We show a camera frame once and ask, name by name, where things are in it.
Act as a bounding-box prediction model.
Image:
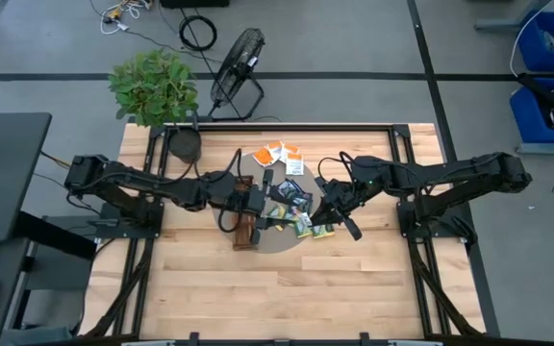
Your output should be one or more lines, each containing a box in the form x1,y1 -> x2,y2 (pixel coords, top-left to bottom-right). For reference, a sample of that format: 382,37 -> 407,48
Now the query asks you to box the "grey desk leg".
473,0 -> 547,34

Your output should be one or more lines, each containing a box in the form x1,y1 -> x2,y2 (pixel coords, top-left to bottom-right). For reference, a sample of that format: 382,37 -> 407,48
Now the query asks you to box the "black equipment case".
160,0 -> 231,9

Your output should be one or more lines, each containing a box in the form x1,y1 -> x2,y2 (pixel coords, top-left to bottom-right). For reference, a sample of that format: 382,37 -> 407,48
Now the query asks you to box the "potted green plant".
107,47 -> 204,164

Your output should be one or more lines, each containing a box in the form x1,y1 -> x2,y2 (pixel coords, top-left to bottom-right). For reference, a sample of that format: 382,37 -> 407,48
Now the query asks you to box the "white yellow cable bundle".
98,0 -> 156,36

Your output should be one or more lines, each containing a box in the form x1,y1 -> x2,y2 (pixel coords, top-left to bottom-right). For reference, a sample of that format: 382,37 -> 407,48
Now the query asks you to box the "black desk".
0,111 -> 53,244

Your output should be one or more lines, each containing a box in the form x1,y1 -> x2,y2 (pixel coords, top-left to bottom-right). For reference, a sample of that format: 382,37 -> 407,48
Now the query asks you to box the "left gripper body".
238,185 -> 266,216

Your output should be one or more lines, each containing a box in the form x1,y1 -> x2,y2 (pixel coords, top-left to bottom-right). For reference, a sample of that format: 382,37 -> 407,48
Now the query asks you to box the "black floor fan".
208,27 -> 266,122

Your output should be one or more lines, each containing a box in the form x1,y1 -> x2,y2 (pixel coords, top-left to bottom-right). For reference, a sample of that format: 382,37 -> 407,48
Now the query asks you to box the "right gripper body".
327,180 -> 360,215

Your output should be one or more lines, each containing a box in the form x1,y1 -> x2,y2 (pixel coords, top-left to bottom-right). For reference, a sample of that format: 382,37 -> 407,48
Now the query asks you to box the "wooden tea organizer box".
232,175 -> 260,252

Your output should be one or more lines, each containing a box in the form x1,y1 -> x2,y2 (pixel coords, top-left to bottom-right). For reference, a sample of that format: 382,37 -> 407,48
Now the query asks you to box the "coiled black cable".
178,13 -> 219,53

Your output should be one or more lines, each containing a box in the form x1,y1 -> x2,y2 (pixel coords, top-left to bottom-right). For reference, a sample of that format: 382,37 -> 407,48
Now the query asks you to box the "blue storage bin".
509,76 -> 554,145
516,10 -> 554,74

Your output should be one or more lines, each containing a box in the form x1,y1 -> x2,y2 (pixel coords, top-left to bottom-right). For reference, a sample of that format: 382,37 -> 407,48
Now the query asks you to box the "round grey mat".
212,152 -> 326,255

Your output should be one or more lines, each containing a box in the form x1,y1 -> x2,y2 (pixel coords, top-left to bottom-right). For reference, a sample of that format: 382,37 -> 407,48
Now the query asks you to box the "black metal table frame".
78,122 -> 488,346

